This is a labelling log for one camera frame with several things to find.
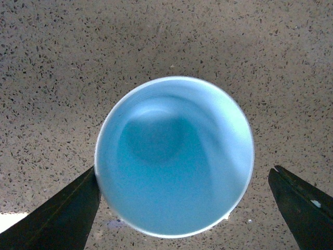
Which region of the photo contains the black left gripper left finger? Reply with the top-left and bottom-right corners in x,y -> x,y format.
1,168 -> 101,249

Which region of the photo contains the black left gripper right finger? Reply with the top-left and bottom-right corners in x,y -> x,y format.
268,165 -> 332,249

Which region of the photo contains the blue cup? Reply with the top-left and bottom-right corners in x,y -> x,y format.
94,76 -> 255,239

